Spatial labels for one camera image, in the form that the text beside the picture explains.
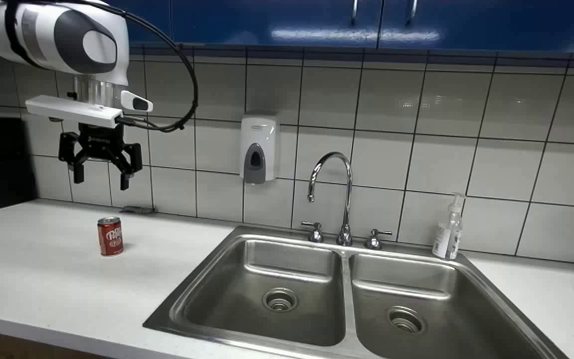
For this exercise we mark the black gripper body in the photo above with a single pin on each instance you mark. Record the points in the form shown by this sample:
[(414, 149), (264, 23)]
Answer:
[(99, 143)]

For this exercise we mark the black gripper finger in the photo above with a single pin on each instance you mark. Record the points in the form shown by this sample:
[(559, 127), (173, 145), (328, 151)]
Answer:
[(79, 171), (125, 179)]

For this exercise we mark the red soda can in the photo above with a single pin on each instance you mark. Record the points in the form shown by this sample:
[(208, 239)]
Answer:
[(111, 237)]

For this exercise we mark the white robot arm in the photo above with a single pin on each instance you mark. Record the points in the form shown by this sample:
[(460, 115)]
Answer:
[(93, 45)]

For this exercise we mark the stainless steel double sink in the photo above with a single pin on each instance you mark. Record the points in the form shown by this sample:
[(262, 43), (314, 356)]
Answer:
[(284, 294)]

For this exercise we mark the blue upper cabinets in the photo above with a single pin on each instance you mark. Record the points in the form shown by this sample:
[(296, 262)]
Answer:
[(390, 25)]

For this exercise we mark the chrome gooseneck faucet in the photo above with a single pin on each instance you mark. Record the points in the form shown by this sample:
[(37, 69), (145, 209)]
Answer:
[(346, 193)]

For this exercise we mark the clear soap pump bottle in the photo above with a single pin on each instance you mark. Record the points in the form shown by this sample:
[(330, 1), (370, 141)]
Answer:
[(450, 235)]

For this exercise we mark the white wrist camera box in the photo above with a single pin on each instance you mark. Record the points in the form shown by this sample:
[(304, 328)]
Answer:
[(73, 111)]

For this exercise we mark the white wall soap dispenser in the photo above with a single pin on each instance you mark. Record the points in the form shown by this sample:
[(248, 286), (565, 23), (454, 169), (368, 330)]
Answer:
[(258, 149)]

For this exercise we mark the left faucet handle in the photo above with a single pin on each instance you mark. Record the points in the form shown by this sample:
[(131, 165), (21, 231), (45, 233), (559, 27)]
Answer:
[(314, 231)]

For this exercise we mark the faucet handle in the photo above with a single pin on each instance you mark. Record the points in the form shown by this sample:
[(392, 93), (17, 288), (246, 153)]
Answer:
[(376, 240), (314, 231)]

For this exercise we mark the right faucet handle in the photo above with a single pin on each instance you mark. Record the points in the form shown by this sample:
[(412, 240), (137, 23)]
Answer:
[(376, 240)]

